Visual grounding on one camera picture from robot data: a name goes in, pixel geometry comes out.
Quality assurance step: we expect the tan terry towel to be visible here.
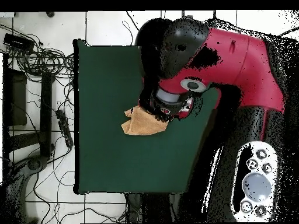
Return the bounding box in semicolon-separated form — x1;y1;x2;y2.
120;104;169;137

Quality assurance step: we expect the flat black box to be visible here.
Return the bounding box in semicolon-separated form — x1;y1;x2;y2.
3;33;35;51

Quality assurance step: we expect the dark green tablecloth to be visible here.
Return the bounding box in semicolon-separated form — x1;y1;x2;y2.
72;38;221;195

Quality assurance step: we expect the black power strip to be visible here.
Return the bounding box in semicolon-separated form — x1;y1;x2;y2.
55;108;74;149

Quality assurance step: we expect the grey chair base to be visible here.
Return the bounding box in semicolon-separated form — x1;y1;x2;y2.
3;155;50;224

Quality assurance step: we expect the thin black looped cable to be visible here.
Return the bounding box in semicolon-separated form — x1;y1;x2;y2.
121;20;134;47

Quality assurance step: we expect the thick black cable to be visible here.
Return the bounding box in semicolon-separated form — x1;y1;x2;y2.
126;10;140;32

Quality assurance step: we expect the black stand frame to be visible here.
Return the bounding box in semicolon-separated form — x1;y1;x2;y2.
2;52;55;159

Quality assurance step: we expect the tangle of black cables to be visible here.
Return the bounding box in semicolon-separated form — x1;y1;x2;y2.
0;23;75;81

